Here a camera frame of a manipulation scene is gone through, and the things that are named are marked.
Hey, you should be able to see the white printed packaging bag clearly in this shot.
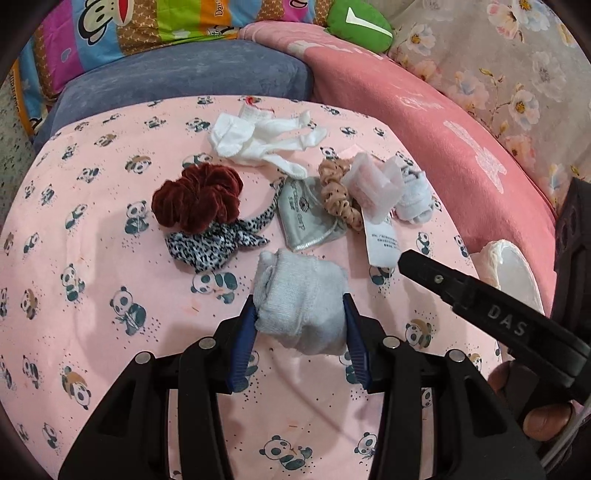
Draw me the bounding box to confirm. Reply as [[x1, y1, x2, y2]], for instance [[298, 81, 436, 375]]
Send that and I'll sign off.
[[363, 214, 402, 269]]

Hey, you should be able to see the blue-grey sock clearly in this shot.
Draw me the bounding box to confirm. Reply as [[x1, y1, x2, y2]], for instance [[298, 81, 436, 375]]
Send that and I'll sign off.
[[394, 165, 434, 225]]

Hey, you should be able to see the light grey sock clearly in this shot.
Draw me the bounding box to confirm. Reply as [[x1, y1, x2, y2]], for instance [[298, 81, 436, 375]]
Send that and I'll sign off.
[[252, 249, 349, 356]]

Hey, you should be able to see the translucent pink plastic wrapper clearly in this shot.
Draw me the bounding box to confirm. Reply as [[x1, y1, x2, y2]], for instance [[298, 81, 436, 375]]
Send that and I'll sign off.
[[342, 152, 405, 224]]

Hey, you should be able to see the dark red velvet scrunchie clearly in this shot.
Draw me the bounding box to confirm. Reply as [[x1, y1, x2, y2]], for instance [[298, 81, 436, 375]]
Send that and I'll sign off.
[[151, 163, 243, 235]]

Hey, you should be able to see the tan dotted scrunchie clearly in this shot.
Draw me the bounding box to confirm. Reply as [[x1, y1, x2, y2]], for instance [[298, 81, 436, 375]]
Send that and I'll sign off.
[[318, 159, 363, 232]]

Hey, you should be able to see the white-lined trash bin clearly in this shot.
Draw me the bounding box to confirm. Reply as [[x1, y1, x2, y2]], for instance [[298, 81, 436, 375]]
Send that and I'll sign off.
[[471, 240, 545, 314]]

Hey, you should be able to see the person's right hand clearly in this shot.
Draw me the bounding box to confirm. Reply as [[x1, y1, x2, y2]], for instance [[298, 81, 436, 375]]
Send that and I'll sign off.
[[488, 362, 574, 442]]

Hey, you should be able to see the pink towel blanket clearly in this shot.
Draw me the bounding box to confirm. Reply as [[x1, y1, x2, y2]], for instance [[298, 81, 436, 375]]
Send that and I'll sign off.
[[239, 21, 556, 310]]

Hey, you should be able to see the leopard print scrunchie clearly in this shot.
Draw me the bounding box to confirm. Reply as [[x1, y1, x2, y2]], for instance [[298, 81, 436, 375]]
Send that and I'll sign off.
[[164, 178, 286, 273]]

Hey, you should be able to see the pink panda print sheet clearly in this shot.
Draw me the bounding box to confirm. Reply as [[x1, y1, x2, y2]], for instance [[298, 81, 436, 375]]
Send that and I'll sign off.
[[1, 96, 501, 479]]

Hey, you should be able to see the grey floral quilt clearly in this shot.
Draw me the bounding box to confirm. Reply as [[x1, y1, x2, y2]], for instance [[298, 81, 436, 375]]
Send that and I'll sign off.
[[389, 1, 590, 209]]

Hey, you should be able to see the white glove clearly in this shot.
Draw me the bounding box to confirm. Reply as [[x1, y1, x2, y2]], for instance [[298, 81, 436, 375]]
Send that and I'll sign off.
[[209, 104, 328, 180]]

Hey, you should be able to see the green check mark plush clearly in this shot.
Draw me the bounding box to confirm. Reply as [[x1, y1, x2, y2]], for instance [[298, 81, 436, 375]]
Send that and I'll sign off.
[[327, 0, 394, 54]]

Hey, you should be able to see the blue-grey velvet cushion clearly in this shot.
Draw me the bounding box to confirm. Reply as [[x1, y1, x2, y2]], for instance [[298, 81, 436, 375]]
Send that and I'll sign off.
[[33, 40, 314, 152]]

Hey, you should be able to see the colourful monkey print pillow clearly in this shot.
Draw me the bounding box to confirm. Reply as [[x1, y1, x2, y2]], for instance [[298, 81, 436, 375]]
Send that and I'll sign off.
[[9, 0, 332, 136]]

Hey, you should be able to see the grey drawstring pouch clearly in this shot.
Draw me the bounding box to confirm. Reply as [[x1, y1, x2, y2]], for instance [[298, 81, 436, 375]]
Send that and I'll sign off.
[[277, 177, 348, 252]]

